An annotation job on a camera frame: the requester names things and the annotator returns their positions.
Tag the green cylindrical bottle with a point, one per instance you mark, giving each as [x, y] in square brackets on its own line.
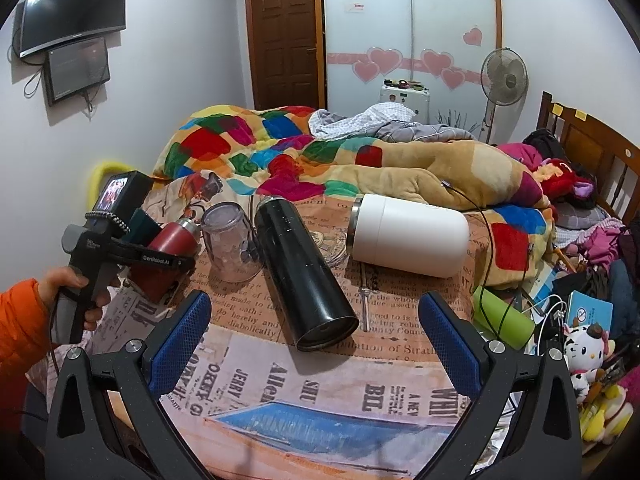
[499, 319]

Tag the white thermos bottle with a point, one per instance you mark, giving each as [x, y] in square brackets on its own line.
[407, 236]

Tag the newspaper print tablecloth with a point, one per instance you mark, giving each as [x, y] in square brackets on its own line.
[281, 426]

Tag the small black wall monitor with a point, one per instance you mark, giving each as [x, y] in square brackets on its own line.
[75, 68]

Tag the camera with lit screen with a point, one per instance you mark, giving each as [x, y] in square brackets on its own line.
[123, 193]

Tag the black thermos bottle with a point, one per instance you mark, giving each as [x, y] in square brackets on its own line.
[318, 313]

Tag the brown wooden door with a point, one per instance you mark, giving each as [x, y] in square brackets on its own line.
[284, 40]

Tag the yellow padded rail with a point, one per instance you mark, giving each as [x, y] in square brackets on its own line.
[100, 174]

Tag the red thermos bottle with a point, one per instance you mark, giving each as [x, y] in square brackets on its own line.
[169, 258]

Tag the colourful patchwork blanket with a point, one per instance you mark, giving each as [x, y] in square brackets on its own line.
[226, 152]

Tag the pink red clothes pile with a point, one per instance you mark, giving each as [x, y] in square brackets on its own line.
[559, 180]

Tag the dark green cup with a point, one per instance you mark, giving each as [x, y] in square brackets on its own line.
[142, 229]

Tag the wooden bed headboard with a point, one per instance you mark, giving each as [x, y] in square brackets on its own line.
[604, 153]

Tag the blue booklet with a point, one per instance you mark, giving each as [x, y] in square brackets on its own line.
[586, 310]

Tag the white small cabinet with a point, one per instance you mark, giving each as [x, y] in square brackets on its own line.
[411, 94]

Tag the yellow plush toy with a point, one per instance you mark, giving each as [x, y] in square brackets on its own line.
[604, 420]

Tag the white standing fan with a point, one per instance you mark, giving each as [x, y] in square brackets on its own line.
[504, 81]

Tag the clear plastic cup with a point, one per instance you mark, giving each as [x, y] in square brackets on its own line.
[230, 243]

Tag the grey white crumpled clothes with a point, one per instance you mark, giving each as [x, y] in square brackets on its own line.
[389, 122]

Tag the wall mounted black television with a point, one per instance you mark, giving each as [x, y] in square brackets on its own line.
[47, 23]

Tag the white cow plush toy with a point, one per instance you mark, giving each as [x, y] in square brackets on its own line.
[586, 347]

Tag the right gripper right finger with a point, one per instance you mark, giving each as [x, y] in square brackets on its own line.
[543, 440]

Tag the glass sliding wardrobe doors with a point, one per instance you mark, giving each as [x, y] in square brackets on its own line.
[440, 44]

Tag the left hand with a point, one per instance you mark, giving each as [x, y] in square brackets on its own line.
[64, 283]

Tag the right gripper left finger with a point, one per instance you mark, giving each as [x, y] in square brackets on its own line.
[106, 421]

